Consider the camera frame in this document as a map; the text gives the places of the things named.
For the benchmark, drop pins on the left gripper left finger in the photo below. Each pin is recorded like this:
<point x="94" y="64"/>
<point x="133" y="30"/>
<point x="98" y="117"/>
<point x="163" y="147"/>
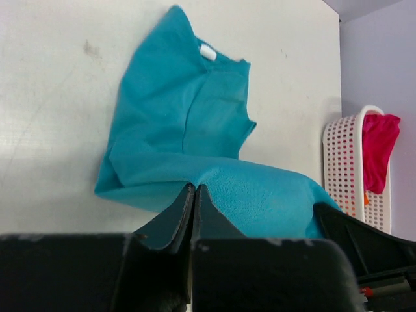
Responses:
<point x="144" y="270"/>

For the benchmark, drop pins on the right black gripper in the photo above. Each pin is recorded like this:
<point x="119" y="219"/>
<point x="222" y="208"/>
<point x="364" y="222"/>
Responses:
<point x="386" y="263"/>

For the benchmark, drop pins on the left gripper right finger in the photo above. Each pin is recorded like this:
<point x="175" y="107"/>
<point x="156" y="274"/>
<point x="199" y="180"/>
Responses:
<point x="232" y="272"/>

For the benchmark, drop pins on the magenta t shirt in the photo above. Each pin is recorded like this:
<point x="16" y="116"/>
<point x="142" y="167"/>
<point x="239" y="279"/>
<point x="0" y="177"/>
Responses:
<point x="379" y="135"/>

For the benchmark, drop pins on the white plastic basket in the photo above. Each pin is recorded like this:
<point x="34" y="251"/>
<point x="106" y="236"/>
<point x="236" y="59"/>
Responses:
<point x="343" y="172"/>

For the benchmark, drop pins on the teal t shirt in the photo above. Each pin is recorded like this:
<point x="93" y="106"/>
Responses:
<point x="181" y="118"/>

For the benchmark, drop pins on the orange t shirt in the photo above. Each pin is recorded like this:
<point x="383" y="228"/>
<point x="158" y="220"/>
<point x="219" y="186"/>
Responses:
<point x="366" y="199"/>

